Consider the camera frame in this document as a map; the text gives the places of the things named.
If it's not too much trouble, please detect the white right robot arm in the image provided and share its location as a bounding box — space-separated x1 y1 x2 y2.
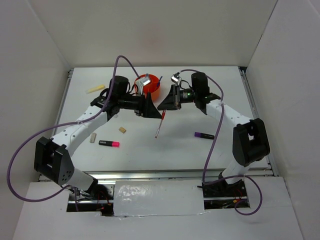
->
157 70 270 196

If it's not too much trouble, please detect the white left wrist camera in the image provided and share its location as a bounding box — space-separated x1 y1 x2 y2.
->
136 76 152 88

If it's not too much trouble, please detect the white foil-covered panel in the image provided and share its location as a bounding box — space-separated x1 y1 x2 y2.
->
113 179 205 217

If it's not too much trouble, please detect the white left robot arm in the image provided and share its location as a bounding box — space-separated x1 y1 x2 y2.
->
34 75 162 200

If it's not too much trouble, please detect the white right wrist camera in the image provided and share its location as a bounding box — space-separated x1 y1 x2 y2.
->
170 72 182 85

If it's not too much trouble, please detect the small tan eraser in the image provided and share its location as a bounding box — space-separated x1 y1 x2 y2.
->
119 127 127 133

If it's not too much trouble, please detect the red pen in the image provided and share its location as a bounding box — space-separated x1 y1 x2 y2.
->
154 110 167 139

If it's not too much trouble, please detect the pink highlighter marker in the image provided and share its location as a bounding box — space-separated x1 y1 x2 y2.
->
98 140 120 148

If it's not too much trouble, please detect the purple highlighter marker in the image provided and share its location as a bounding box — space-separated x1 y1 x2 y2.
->
194 132 215 140

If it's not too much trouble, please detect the orange round organizer container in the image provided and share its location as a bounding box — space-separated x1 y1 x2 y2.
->
134 74 161 102

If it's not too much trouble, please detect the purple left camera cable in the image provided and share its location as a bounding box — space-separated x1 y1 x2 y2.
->
6 55 143 202

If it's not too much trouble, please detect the yellow glue stick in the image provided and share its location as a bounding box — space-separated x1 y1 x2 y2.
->
85 84 105 94

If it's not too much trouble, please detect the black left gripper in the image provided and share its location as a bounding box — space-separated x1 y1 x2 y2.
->
118 91 162 119

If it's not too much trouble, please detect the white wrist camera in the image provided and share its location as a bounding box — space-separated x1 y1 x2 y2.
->
136 76 152 88
170 72 182 85

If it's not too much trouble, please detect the beige eraser block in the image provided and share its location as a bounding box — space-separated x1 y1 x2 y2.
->
89 132 97 143

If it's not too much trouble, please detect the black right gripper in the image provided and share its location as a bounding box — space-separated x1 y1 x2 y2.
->
158 84 199 111

